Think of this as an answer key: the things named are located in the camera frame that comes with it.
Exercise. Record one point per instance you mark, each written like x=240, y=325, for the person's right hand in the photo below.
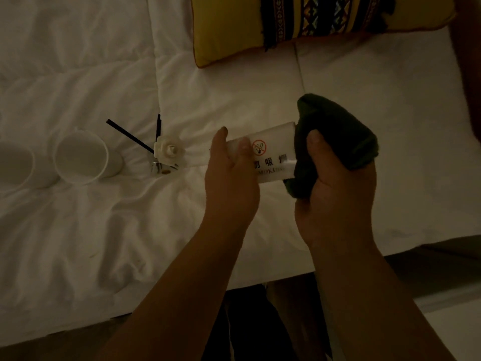
x=338, y=214

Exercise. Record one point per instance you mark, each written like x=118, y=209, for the person's left hand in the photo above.
x=229, y=195

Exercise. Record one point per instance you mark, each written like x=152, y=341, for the small white sign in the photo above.
x=274, y=146

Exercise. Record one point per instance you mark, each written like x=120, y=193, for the reed diffuser with black sticks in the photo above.
x=167, y=152

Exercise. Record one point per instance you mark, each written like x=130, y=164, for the green cloth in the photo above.
x=334, y=131

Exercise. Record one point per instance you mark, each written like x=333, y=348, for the white cup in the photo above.
x=15, y=165
x=80, y=157

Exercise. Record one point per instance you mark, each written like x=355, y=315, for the person's left forearm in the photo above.
x=176, y=304

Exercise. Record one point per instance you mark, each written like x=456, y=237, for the person's right forearm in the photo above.
x=375, y=315

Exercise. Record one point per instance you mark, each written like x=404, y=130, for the person's right leg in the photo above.
x=259, y=327

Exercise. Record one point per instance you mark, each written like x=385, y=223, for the person's leg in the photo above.
x=216, y=334
x=259, y=327

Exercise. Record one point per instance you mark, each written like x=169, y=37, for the person's left leg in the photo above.
x=216, y=334

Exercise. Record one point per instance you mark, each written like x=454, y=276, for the white quilted bed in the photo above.
x=94, y=240

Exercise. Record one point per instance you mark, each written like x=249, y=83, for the striped yellow pillow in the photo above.
x=225, y=26

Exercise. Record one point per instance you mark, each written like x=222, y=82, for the curved wooden headboard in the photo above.
x=469, y=71

